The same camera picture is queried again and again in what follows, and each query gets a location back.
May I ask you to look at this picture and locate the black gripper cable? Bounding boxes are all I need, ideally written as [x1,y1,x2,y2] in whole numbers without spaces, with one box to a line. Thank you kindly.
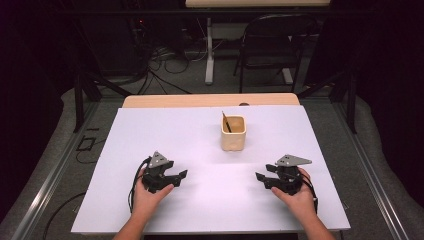
[127,156,152,215]
[300,172,320,214]

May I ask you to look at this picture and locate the black metal stand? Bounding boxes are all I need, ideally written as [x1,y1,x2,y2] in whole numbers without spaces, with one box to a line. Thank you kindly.
[72,70,133,134]
[297,67,359,135]

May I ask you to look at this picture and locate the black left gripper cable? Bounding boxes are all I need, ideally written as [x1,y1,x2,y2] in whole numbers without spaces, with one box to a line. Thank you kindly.
[127,156,152,215]

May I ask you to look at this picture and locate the black folding chair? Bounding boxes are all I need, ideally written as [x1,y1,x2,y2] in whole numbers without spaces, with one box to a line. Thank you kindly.
[232,13,320,95]

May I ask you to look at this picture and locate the person's left hand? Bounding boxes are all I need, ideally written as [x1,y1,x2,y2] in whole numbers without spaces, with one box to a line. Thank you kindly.
[131,167,176,219]

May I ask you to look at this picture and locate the black pencil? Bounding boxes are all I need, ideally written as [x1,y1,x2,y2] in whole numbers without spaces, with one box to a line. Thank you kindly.
[221,110,233,134]

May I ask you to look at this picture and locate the beige square cup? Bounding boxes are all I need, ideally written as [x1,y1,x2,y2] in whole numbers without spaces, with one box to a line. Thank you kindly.
[220,114,248,152]

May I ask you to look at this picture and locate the black floor cable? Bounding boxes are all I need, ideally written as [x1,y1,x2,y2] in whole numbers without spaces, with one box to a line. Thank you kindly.
[36,192,87,240]

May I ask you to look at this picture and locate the bundle of floor cables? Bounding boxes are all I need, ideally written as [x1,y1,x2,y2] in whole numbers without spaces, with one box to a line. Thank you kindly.
[132,41,208,96]

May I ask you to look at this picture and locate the person's right hand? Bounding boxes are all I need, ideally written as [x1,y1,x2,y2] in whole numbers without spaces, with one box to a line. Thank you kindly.
[270,167,318,219]

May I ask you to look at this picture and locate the aluminium floor rail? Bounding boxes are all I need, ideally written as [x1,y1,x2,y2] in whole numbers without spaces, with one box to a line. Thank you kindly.
[10,99,101,240]
[333,99,412,240]

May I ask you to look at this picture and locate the white desk foot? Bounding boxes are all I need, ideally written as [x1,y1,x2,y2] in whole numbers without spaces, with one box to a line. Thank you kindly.
[281,67,295,86]

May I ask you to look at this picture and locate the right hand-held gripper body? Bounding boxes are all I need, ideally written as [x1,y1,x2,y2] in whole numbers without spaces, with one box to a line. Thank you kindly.
[264,153,314,196]

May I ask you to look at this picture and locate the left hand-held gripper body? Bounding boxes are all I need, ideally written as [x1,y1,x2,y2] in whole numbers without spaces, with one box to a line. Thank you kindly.
[141,150,183,195]

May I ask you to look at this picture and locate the white desk leg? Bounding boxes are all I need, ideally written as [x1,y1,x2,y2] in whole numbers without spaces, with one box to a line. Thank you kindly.
[204,17,215,86]

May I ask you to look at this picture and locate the black square floor frame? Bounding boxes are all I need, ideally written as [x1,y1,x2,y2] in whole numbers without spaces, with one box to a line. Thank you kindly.
[75,135,97,153]

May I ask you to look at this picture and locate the white table board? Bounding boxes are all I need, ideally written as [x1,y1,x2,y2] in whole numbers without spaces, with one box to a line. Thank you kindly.
[70,105,352,235]

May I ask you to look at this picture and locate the wooden table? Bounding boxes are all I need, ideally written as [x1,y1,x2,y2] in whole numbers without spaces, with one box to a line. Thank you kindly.
[121,92,301,109]

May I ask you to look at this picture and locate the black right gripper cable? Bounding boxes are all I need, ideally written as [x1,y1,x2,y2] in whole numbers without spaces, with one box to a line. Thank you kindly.
[300,172,320,214]

